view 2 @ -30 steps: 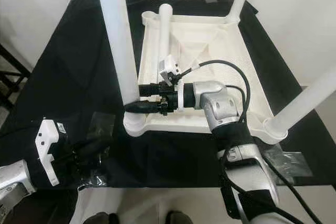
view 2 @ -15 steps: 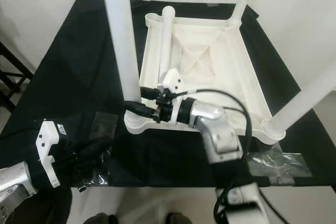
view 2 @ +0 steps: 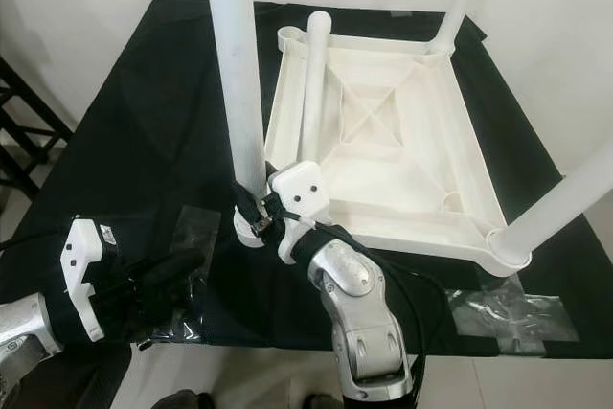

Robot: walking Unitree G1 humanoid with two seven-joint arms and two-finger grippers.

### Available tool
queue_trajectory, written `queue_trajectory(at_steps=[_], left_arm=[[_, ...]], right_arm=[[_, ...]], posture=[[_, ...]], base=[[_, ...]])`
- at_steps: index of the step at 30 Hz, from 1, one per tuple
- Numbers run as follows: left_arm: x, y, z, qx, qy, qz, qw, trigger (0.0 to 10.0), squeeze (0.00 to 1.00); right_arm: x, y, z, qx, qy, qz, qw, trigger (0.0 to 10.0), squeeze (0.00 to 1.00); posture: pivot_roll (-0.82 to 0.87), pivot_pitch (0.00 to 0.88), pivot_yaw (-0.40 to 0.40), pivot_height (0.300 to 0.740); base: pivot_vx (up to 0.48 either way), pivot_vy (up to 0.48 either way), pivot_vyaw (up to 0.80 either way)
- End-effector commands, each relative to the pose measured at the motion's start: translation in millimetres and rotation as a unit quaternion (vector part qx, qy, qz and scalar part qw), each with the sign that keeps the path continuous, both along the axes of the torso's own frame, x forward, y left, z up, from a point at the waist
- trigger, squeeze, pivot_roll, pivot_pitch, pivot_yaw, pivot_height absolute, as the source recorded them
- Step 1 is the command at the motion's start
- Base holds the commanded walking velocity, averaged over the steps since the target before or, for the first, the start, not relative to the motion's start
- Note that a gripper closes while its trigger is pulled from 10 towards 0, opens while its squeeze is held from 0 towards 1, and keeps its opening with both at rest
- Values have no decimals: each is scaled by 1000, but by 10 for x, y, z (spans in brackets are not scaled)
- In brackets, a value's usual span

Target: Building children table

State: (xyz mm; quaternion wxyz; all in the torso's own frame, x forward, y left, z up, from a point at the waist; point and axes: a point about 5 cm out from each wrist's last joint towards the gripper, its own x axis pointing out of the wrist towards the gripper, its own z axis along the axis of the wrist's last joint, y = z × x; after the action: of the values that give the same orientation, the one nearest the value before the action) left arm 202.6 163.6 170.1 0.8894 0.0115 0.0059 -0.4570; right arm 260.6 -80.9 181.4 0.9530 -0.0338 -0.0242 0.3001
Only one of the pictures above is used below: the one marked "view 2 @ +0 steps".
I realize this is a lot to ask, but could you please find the silver black robot leg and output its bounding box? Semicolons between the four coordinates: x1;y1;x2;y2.
302;394;338;409
151;390;204;409

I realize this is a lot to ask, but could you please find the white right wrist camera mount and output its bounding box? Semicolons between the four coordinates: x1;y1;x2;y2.
268;160;331;264

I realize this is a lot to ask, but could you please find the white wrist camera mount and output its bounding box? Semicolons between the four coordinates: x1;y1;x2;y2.
268;160;331;264
60;219;121;343

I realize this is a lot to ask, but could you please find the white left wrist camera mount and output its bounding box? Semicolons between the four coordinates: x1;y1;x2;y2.
60;219;121;343

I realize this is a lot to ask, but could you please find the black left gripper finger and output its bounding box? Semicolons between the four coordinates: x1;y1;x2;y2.
146;249;202;285
158;260;207;295

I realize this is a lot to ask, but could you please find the clear plastic wrap piece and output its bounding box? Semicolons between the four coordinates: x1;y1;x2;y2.
445;280;580;343
153;206;221;343

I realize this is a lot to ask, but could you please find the white plastic children table top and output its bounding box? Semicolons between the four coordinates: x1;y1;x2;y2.
235;26;533;276

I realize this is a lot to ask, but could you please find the black stool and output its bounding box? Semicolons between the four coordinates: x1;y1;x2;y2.
0;55;73;199

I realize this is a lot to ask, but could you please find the black table cloth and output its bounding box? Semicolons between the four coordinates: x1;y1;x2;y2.
0;0;585;352

